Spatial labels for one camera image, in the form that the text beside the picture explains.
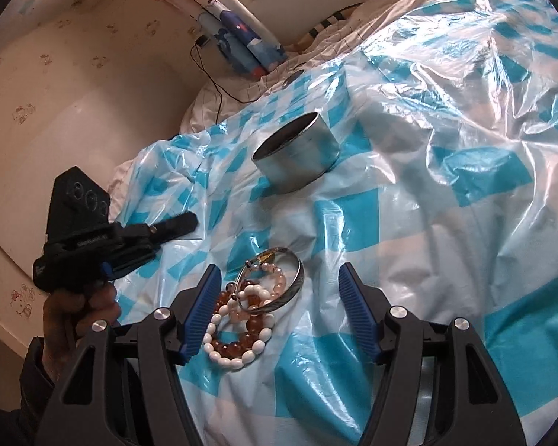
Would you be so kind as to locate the person's left forearm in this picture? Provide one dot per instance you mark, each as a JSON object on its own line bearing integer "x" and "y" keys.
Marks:
{"x": 23, "y": 385}

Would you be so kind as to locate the blue cartoon curtain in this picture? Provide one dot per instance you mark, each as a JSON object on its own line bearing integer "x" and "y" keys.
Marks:
{"x": 246, "y": 42}

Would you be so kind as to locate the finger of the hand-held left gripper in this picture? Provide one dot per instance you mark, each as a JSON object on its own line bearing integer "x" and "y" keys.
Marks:
{"x": 121, "y": 267}
{"x": 179, "y": 225}

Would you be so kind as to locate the person's left hand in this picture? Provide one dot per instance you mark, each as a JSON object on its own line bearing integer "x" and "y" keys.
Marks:
{"x": 69, "y": 320}

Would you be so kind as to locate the black wall charger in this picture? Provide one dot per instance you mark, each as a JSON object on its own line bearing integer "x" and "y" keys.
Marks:
{"x": 202, "y": 41}

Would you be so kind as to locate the blue checked plastic sheet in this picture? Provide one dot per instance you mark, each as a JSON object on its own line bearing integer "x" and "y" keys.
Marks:
{"x": 446, "y": 195}

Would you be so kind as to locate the white duvet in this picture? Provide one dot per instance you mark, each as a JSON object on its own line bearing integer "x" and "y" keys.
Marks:
{"x": 307, "y": 55}

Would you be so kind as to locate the striped pillow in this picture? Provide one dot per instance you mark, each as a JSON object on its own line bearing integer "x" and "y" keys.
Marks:
{"x": 332, "y": 19}

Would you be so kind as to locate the round metal lid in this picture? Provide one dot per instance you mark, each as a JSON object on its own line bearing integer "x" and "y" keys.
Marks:
{"x": 295, "y": 77}

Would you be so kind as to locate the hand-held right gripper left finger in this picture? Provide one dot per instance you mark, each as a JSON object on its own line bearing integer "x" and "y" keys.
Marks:
{"x": 200, "y": 309}

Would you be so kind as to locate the white window ledge panel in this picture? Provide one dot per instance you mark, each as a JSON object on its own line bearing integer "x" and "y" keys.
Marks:
{"x": 297, "y": 9}

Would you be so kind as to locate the round metal tin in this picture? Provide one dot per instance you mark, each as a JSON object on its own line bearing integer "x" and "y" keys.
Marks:
{"x": 302, "y": 162}

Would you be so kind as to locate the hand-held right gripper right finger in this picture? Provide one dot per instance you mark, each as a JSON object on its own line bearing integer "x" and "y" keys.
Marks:
{"x": 358, "y": 316}

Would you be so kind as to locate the silver bangle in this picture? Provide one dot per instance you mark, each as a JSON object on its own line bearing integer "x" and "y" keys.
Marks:
{"x": 290, "y": 290}

